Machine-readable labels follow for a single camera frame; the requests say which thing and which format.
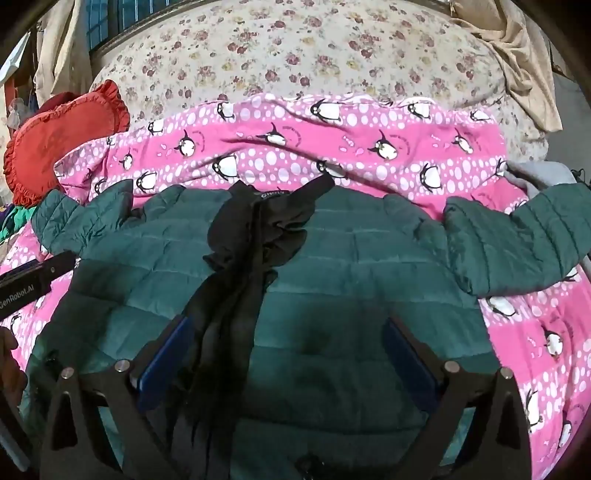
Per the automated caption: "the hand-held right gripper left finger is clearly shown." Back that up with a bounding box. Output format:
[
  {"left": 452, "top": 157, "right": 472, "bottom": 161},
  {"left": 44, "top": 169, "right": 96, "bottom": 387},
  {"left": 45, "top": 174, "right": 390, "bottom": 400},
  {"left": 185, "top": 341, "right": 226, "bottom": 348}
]
[{"left": 39, "top": 314, "right": 195, "bottom": 480}]

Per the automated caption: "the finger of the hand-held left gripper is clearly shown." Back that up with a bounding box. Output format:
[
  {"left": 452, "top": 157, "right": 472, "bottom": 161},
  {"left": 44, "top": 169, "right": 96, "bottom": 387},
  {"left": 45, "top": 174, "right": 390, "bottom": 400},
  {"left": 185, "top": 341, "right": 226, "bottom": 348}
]
[{"left": 42, "top": 250, "right": 77, "bottom": 284}]

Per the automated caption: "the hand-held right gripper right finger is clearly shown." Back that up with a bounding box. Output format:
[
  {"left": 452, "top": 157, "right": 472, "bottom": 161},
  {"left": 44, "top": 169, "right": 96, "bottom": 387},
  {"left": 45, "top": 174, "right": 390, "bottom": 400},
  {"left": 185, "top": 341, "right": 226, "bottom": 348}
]
[{"left": 381, "top": 316, "right": 533, "bottom": 480}]

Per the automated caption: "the green puffer jacket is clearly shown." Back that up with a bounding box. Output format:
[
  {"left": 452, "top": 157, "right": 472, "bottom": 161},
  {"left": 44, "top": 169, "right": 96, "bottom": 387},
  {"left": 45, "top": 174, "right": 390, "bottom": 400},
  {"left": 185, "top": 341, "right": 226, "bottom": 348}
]
[{"left": 21, "top": 175, "right": 591, "bottom": 480}]

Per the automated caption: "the person's left hand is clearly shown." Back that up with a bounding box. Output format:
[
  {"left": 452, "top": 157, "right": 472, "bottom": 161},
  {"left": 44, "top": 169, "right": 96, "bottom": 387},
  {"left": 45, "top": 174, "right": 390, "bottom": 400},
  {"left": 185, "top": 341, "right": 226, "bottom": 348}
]
[{"left": 0, "top": 328, "right": 20, "bottom": 402}]

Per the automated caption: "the green cloth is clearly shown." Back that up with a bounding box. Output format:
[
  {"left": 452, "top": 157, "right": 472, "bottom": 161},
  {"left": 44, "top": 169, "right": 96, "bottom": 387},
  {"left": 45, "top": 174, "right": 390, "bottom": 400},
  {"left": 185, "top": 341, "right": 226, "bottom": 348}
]
[{"left": 0, "top": 205, "right": 35, "bottom": 245}]

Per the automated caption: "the red ruffled pillow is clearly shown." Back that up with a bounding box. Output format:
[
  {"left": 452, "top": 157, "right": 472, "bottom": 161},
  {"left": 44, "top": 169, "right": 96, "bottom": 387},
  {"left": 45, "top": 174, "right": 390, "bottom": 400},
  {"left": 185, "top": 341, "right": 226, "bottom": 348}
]
[{"left": 4, "top": 79, "right": 132, "bottom": 207}]

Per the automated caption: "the clear plastic bag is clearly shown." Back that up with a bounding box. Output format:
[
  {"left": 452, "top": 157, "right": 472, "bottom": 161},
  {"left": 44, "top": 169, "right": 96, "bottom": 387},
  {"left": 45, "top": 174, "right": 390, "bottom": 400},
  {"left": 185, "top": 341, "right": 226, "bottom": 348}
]
[{"left": 4, "top": 95, "right": 26, "bottom": 132}]

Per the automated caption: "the beige curtain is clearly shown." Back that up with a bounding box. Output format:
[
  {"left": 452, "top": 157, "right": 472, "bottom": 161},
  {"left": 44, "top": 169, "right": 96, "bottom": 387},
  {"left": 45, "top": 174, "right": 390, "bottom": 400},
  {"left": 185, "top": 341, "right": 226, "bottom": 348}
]
[{"left": 34, "top": 0, "right": 95, "bottom": 97}]

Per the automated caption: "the grey garment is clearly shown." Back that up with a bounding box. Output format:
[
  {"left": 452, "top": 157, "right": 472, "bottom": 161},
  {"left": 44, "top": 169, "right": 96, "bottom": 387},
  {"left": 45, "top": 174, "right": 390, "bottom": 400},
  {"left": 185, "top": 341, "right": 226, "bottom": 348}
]
[{"left": 504, "top": 160, "right": 588, "bottom": 197}]

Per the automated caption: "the pink penguin blanket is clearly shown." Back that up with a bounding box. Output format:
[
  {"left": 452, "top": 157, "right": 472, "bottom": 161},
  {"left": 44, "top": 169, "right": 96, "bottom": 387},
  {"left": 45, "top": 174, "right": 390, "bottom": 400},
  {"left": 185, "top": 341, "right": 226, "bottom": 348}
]
[{"left": 0, "top": 92, "right": 591, "bottom": 462}]

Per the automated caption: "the floral bed quilt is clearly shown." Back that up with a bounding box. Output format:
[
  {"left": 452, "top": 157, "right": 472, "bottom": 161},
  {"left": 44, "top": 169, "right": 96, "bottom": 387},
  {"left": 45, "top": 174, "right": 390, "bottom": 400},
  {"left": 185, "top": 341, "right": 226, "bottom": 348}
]
[{"left": 90, "top": 0, "right": 550, "bottom": 160}]

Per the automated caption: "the beige cloth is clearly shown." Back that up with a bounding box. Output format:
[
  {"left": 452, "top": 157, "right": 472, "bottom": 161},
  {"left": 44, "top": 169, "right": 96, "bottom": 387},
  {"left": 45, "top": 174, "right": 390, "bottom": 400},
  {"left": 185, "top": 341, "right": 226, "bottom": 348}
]
[{"left": 448, "top": 0, "right": 563, "bottom": 132}]

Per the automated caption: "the window frame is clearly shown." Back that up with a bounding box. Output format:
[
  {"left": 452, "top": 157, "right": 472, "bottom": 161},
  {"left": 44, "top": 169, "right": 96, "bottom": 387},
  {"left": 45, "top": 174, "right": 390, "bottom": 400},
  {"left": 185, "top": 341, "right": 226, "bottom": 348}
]
[{"left": 83, "top": 0, "right": 160, "bottom": 54}]

